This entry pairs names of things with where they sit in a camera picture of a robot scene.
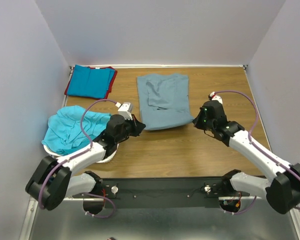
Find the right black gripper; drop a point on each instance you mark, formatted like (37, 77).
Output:
(197, 120)

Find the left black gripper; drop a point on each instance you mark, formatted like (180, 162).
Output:
(137, 127)

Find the grey-blue t shirt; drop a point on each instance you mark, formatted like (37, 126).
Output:
(164, 101)

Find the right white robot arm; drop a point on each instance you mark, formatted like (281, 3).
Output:
(280, 186)

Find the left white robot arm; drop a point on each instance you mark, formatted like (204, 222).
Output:
(77, 160)

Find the folded red t shirt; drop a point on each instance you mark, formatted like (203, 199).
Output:
(111, 86)

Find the folded teal t shirt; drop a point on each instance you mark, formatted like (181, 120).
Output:
(90, 81)

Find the crumpled teal t shirt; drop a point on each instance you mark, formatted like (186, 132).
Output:
(64, 135)

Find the white perforated basket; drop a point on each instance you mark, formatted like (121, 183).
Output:
(106, 159)

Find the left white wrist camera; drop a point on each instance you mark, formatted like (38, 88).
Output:
(125, 110)

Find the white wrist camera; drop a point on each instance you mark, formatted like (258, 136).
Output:
(125, 110)
(213, 96)

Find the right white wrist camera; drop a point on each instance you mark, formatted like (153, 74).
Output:
(213, 96)

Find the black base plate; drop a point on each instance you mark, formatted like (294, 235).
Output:
(167, 192)

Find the aluminium frame rail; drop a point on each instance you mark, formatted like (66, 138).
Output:
(88, 207)

